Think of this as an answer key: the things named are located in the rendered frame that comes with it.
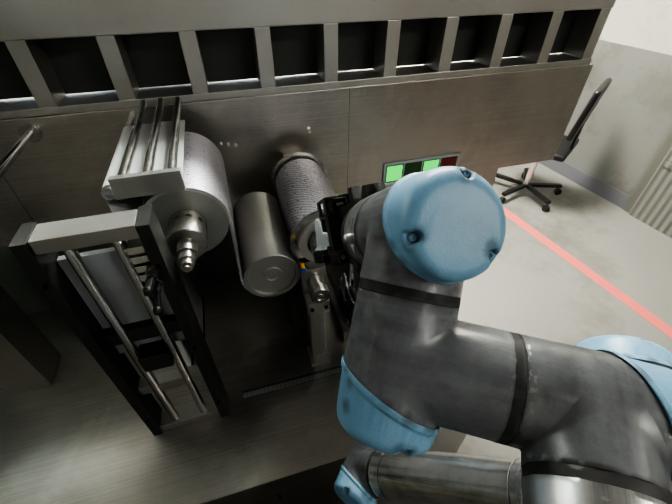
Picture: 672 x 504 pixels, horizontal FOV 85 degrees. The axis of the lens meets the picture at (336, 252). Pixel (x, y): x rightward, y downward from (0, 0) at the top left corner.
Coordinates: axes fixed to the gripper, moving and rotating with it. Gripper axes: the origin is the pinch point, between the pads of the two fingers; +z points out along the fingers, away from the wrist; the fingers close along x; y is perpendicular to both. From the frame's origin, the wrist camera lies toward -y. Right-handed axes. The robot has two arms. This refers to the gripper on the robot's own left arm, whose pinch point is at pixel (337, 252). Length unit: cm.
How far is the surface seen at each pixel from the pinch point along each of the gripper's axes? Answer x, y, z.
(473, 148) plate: -58, 21, 46
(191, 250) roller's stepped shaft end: 22.0, 4.5, 6.5
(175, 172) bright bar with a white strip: 21.5, 16.3, 3.5
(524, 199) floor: -219, 3, 217
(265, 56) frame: 2, 44, 27
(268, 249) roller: 9.6, 2.3, 21.1
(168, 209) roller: 25.0, 12.2, 11.5
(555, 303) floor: -160, -64, 135
